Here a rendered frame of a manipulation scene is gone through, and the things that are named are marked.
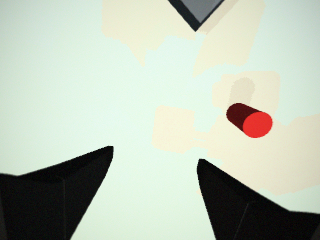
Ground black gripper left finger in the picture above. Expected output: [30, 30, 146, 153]
[0, 146, 114, 240]

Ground grey square block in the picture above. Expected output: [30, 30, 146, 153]
[167, 0, 225, 32]

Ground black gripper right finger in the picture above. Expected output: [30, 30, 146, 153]
[196, 158, 320, 240]

